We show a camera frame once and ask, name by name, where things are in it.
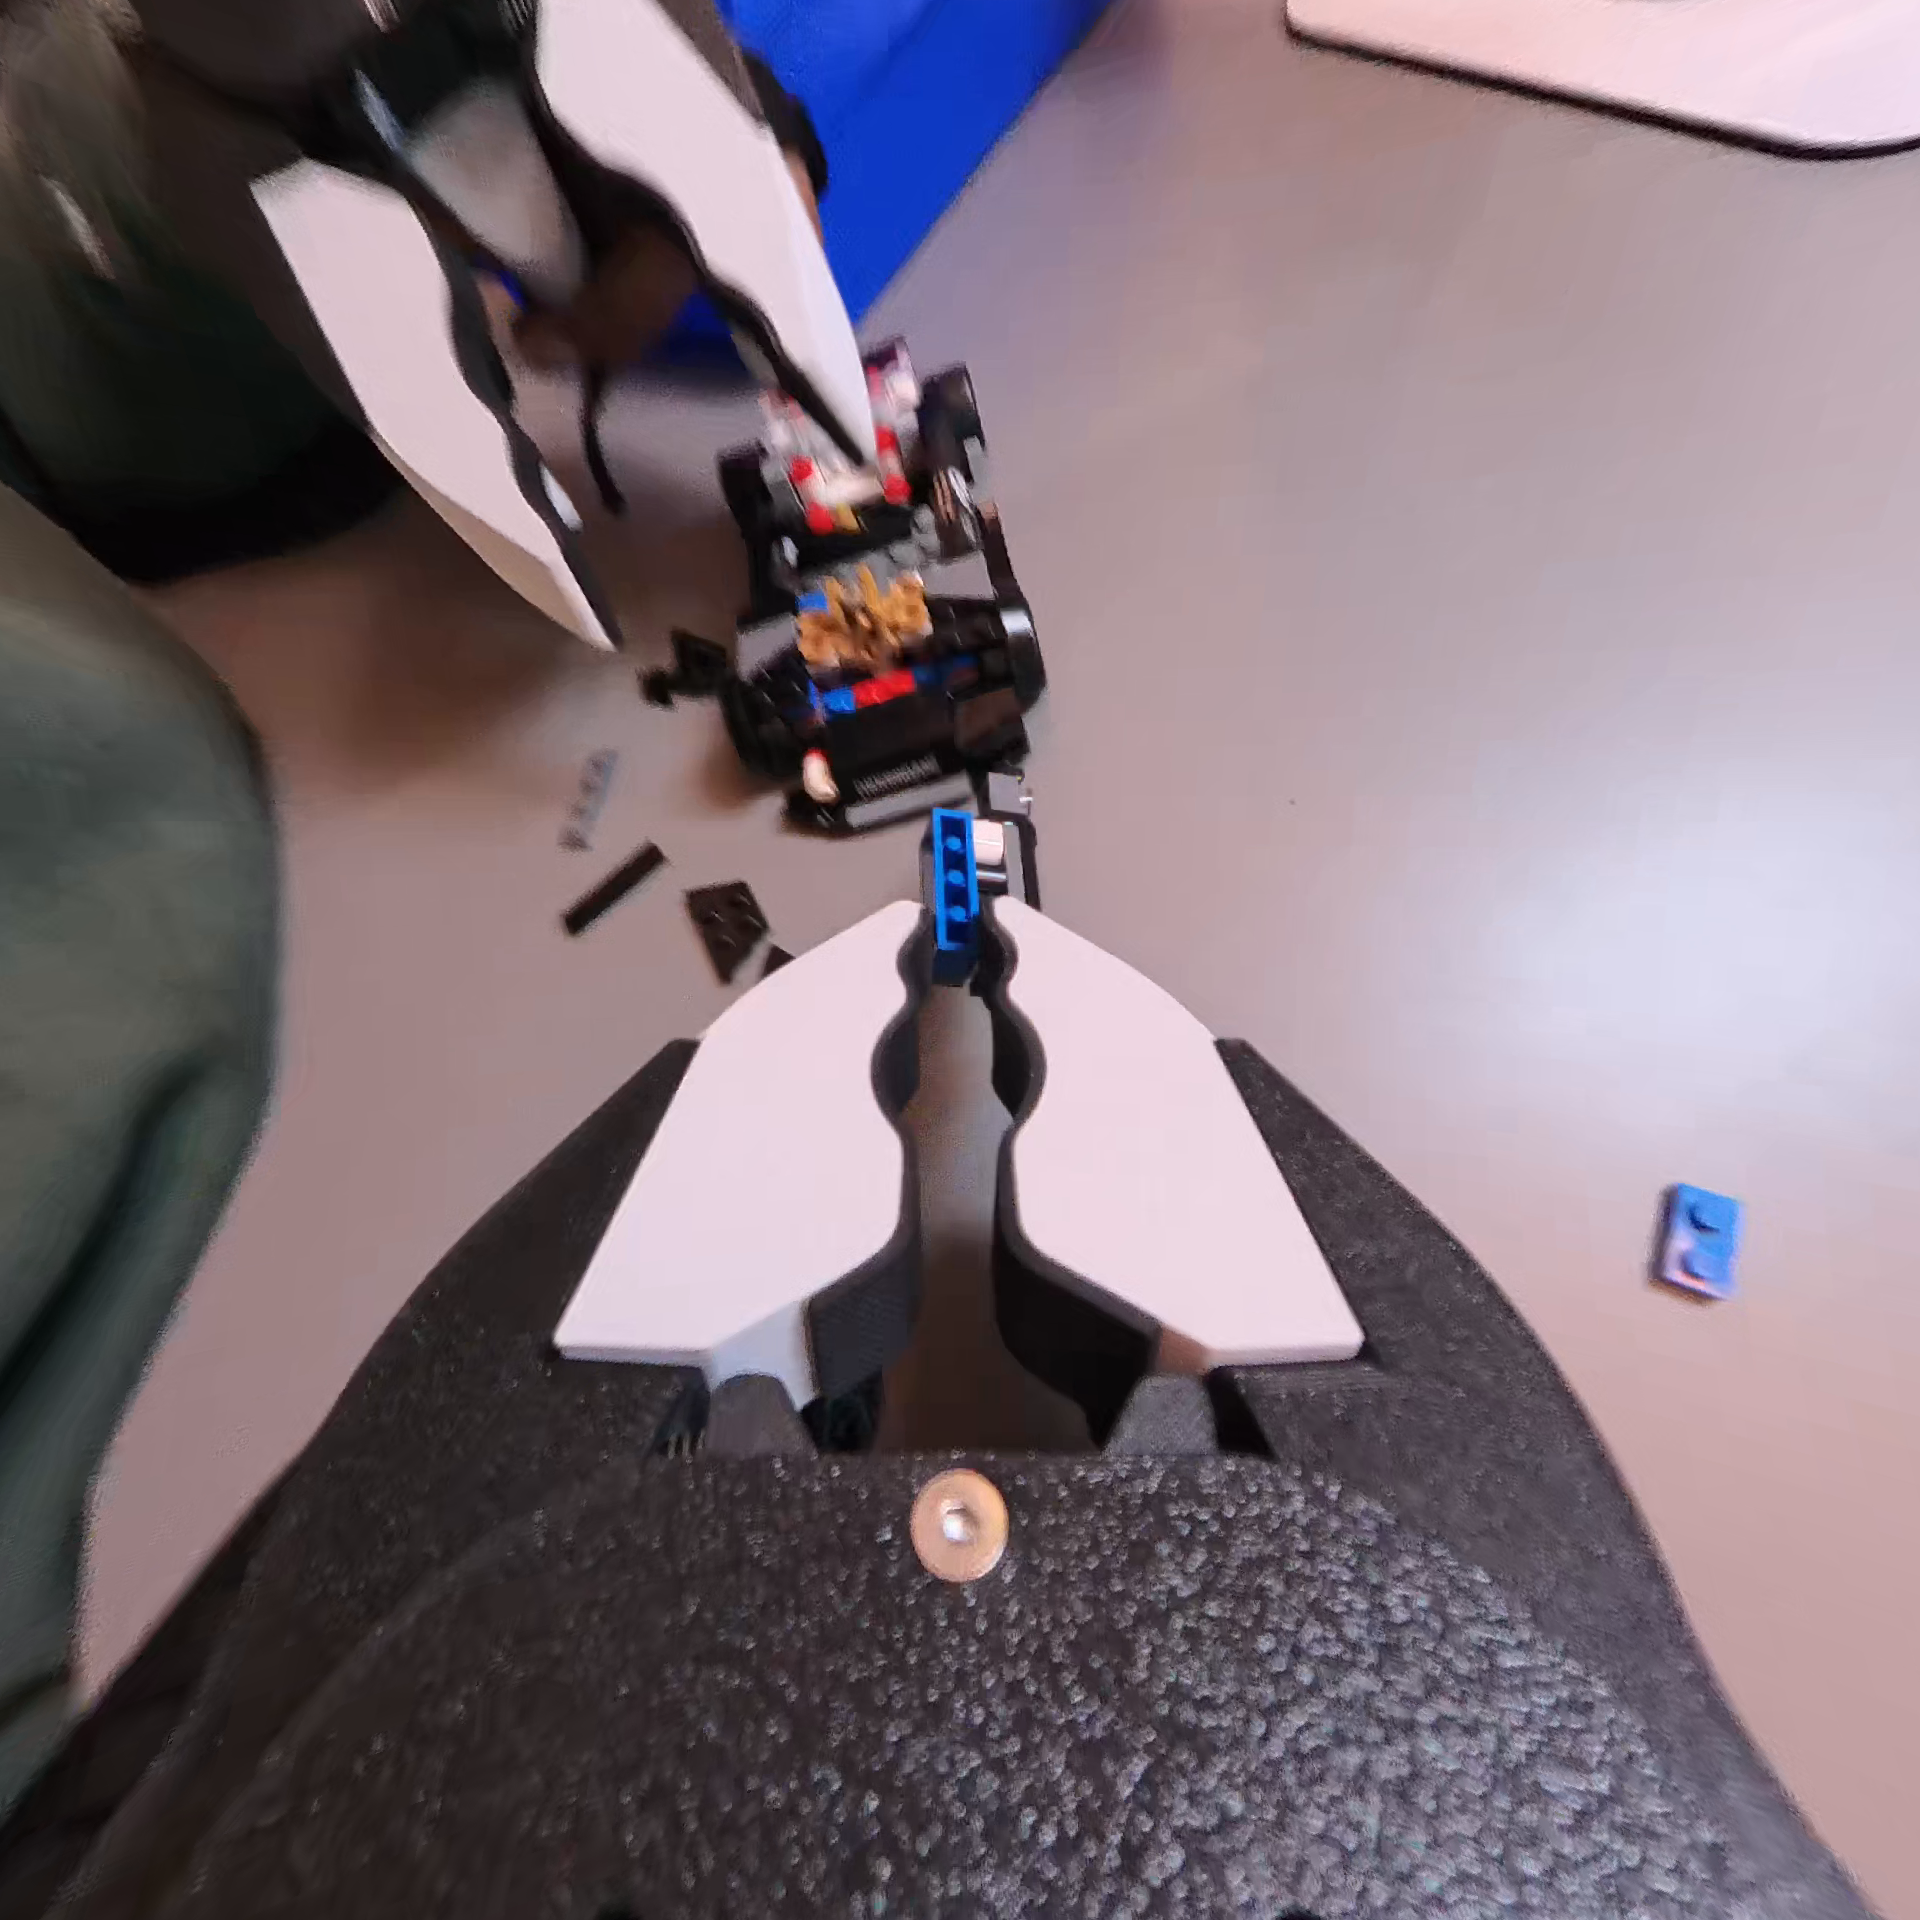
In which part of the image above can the white monitor stand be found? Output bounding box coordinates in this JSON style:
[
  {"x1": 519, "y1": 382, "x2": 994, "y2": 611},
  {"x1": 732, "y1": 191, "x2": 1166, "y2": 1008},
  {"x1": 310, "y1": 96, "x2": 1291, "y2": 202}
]
[{"x1": 1290, "y1": 0, "x2": 1920, "y2": 161}]

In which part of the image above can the small blue lego plate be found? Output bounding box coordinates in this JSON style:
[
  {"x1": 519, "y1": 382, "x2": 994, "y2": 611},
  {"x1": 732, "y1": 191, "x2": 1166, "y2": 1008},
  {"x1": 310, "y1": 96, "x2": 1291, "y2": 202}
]
[{"x1": 1651, "y1": 1183, "x2": 1743, "y2": 1305}]

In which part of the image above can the black cord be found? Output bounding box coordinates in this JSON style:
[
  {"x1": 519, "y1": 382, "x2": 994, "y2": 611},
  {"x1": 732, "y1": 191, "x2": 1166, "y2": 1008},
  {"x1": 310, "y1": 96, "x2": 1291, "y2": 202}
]
[{"x1": 576, "y1": 359, "x2": 630, "y2": 524}]

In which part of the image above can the black lego wedge plate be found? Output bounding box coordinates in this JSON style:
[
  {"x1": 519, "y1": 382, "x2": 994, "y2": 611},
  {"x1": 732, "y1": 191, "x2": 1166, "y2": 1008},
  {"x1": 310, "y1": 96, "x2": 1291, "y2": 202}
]
[{"x1": 685, "y1": 885, "x2": 772, "y2": 985}]

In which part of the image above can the grey lego plate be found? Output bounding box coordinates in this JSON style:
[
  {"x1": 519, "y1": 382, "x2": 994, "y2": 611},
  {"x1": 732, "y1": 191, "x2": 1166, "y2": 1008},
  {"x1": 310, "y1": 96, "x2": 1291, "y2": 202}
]
[{"x1": 551, "y1": 753, "x2": 623, "y2": 854}]

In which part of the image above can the person's green sweater torso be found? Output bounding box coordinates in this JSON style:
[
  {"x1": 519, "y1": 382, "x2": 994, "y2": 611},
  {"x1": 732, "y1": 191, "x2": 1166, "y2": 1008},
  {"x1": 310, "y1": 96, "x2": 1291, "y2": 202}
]
[{"x1": 0, "y1": 489, "x2": 287, "y2": 1795}]

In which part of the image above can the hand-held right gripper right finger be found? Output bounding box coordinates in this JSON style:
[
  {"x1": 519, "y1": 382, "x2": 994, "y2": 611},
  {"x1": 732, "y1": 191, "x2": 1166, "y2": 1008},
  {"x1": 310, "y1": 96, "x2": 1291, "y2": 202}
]
[{"x1": 982, "y1": 899, "x2": 1369, "y2": 1448}]

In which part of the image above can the blue plastic bin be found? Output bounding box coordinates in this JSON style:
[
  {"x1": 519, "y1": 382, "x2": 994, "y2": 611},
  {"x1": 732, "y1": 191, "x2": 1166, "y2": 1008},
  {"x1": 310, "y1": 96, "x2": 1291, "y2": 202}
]
[{"x1": 662, "y1": 0, "x2": 1123, "y2": 370}]

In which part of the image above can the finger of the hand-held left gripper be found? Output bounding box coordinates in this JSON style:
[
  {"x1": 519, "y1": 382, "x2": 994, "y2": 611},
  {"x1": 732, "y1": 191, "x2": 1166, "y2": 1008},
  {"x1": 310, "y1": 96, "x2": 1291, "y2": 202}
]
[
  {"x1": 519, "y1": 0, "x2": 876, "y2": 468},
  {"x1": 250, "y1": 152, "x2": 623, "y2": 656}
]

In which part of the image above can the blue and black lego assembly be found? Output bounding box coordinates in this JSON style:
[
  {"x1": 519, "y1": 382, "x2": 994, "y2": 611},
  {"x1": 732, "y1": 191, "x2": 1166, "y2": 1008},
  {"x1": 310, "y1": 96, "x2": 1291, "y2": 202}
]
[{"x1": 916, "y1": 774, "x2": 1045, "y2": 993}]

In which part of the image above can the black lego bar tile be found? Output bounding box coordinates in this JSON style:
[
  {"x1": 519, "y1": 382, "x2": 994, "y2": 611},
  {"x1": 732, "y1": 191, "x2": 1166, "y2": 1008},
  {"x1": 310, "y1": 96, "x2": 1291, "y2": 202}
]
[{"x1": 559, "y1": 842, "x2": 669, "y2": 942}]

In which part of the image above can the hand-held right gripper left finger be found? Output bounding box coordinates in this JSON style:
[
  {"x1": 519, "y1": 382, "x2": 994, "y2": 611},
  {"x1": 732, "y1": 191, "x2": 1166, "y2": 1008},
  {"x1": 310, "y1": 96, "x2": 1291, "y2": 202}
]
[{"x1": 551, "y1": 899, "x2": 923, "y2": 1418}]

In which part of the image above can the person's left forearm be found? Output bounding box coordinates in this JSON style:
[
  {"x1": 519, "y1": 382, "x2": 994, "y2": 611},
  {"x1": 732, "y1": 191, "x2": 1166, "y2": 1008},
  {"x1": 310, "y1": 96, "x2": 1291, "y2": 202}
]
[{"x1": 0, "y1": 0, "x2": 400, "y2": 582}]

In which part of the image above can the black lego car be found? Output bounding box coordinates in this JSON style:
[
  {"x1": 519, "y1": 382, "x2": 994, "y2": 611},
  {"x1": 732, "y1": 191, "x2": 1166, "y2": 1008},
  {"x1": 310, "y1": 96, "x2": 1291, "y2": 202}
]
[{"x1": 716, "y1": 338, "x2": 1051, "y2": 842}]

